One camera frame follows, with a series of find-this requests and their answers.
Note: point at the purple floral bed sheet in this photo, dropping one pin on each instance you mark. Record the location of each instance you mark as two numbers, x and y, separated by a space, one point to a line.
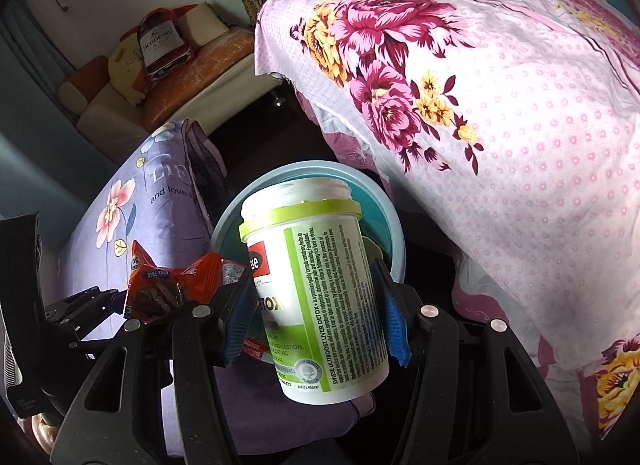
150 205

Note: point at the person's left hand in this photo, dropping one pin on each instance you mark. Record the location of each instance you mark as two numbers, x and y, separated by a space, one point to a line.
45 430

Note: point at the orange chocolate wafer wrapper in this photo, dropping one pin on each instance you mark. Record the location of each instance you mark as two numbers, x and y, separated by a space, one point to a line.
200 275

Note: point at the cream sofa with orange seat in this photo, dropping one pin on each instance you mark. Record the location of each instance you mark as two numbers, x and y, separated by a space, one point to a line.
210 70

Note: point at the red bottle-print bag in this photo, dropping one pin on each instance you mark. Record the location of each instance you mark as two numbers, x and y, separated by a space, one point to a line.
160 45

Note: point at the white green supplement bottle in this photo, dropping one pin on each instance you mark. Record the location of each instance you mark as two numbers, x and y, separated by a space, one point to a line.
310 295

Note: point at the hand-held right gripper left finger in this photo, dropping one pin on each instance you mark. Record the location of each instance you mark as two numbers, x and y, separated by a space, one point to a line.
235 320

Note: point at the cream cushion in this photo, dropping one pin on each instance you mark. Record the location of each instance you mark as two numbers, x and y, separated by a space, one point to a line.
205 20

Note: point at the pink floral blanket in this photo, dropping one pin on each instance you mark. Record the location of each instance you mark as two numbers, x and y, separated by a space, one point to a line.
525 145

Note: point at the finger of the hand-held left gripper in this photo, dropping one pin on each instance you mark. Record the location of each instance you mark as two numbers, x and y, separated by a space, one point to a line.
100 337
85 302

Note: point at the teal trash bin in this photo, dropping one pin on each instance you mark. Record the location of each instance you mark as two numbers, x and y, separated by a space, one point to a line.
370 210

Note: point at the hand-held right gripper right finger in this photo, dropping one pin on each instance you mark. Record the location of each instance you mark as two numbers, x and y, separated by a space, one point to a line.
395 325

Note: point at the grey blue curtain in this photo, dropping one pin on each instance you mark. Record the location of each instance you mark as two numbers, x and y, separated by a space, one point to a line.
30 45

